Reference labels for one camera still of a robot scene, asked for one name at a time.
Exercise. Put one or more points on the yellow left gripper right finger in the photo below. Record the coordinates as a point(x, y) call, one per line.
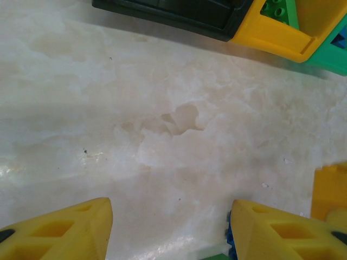
point(271, 238)

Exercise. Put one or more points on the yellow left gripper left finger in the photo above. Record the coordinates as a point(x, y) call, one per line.
point(67, 238)

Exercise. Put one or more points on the blue lego brick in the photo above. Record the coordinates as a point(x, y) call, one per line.
point(341, 42)
point(230, 238)

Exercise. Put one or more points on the dark green lego brick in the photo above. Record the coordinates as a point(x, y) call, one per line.
point(292, 13)
point(217, 256)

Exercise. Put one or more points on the yellow lego brick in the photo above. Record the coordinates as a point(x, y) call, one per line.
point(328, 189)

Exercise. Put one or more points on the green plastic bin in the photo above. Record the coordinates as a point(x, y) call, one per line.
point(330, 59)

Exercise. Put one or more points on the yellow plastic bin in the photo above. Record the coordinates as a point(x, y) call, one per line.
point(271, 35)

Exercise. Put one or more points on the light green lego brick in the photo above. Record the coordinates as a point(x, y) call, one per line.
point(273, 8)

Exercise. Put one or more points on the black plastic bin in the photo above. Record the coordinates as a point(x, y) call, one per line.
point(162, 17)

